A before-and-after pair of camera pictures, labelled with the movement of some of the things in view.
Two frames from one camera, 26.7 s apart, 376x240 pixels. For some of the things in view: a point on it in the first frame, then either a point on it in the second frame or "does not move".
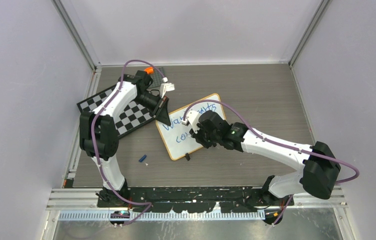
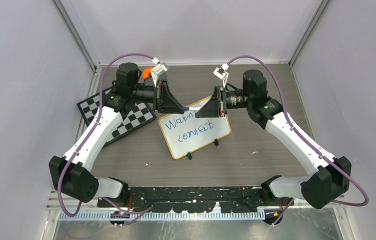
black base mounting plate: (183, 199) does not move
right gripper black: (198, 136) → (213, 108)
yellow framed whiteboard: (177, 140) does not move
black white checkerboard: (135, 115) does not move
